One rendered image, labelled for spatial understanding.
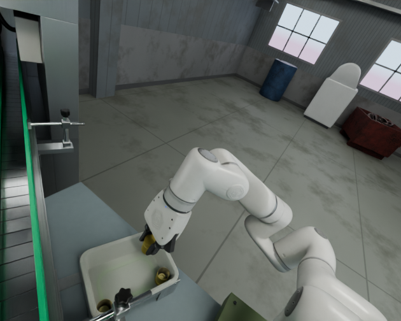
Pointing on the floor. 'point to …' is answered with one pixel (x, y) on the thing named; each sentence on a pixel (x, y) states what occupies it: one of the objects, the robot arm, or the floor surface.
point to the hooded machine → (334, 95)
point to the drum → (277, 79)
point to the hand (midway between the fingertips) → (150, 241)
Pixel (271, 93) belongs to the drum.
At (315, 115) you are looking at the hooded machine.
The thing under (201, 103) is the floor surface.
